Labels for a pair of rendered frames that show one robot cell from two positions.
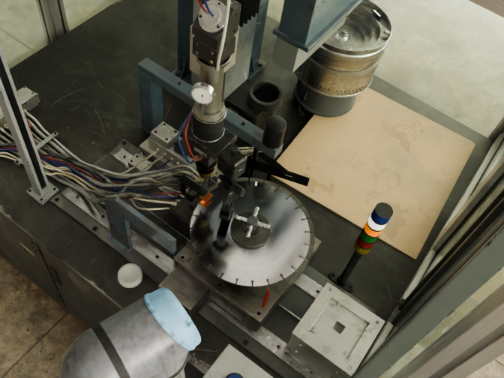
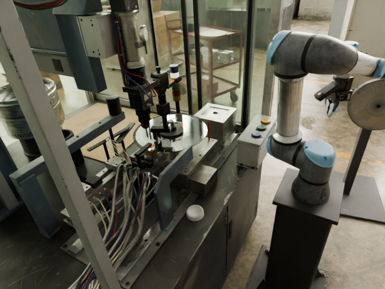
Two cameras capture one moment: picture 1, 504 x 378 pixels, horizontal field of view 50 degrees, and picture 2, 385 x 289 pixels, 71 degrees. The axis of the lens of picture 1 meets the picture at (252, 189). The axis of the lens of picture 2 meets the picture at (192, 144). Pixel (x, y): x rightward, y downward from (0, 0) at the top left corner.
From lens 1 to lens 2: 134 cm
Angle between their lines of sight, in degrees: 60
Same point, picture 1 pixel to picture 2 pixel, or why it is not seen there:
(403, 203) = (133, 118)
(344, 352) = (226, 110)
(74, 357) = (329, 41)
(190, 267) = (191, 167)
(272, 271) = (195, 122)
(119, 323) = (302, 36)
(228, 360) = (246, 138)
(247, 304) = (209, 144)
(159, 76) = (38, 163)
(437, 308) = not seen: outside the picture
